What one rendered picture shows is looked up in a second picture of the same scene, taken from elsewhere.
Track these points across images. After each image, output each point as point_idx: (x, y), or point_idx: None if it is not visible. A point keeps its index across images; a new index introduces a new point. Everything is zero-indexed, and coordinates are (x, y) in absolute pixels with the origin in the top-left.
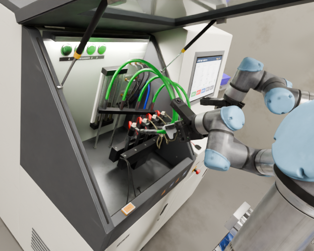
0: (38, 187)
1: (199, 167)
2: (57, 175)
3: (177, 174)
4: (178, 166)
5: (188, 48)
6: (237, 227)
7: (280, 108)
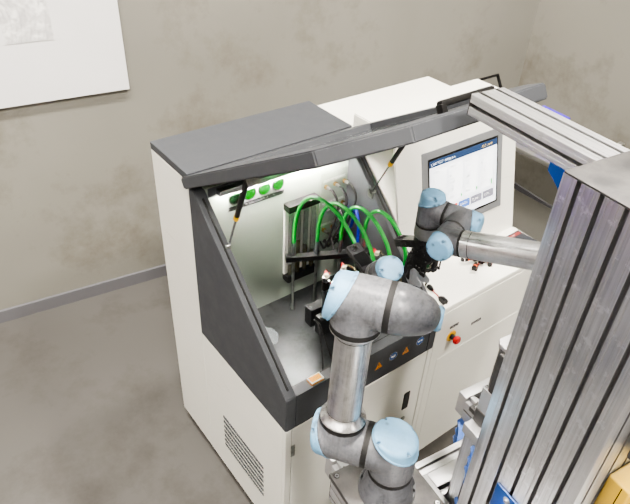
0: (222, 358)
1: (471, 333)
2: (236, 340)
3: (397, 341)
4: None
5: (403, 155)
6: (467, 409)
7: (438, 254)
